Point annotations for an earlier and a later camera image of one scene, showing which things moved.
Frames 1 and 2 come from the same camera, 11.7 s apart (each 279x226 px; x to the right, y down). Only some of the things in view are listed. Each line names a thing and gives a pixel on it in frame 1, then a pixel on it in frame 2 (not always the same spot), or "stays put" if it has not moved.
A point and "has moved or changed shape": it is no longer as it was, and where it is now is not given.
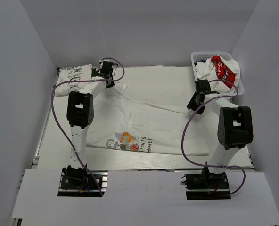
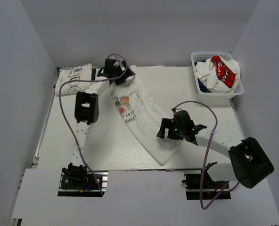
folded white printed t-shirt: x=80 y=72 stays put
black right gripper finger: x=192 y=104 to x=166 y=123
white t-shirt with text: x=124 y=120 has moved or changed shape
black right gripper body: x=196 y=93 to x=176 y=128
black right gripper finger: x=201 y=110 to x=175 y=135
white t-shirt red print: x=217 y=68 stays put
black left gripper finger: x=109 y=84 to x=128 y=73
